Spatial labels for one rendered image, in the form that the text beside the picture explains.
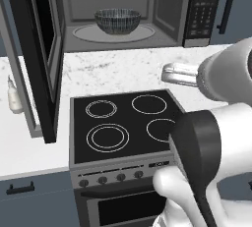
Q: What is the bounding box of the black microwave door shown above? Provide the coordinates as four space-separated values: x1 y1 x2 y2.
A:
0 0 68 144

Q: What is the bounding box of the black drawer handle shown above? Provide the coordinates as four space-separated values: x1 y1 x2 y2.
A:
5 181 36 196

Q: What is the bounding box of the dark ribbed glass bowl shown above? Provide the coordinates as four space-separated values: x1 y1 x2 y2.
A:
94 7 143 35

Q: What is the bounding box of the black and grey microwave oven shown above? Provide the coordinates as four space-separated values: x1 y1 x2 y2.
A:
58 0 226 54

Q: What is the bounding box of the black oven knob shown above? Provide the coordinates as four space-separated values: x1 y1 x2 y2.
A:
133 170 145 180
78 178 90 189
115 172 127 183
96 176 108 186

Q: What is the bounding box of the grey microwave turntable plate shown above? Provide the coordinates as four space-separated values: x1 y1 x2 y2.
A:
72 23 157 44

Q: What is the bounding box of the blue-grey base cupboard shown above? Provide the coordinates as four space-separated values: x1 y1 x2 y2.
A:
217 171 252 203

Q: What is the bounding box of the black oven door handle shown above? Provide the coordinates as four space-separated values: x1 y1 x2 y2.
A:
80 182 158 199

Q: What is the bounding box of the steel oven door with window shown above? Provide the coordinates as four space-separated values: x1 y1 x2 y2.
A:
73 185 169 227

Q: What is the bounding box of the black bar cupboard handle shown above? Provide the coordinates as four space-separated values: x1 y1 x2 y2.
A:
216 0 239 35

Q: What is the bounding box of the steel oven with black hob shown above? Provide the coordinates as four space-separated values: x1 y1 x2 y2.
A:
68 87 187 227

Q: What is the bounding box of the blue-grey drawer front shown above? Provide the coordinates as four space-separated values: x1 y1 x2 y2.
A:
0 169 82 227

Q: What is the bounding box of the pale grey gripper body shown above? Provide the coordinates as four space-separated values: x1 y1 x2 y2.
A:
160 61 202 88

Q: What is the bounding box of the white bottle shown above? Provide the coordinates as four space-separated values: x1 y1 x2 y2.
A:
6 75 25 115

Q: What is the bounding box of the blue-grey cupboard door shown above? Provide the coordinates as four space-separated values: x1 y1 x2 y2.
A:
209 0 252 46

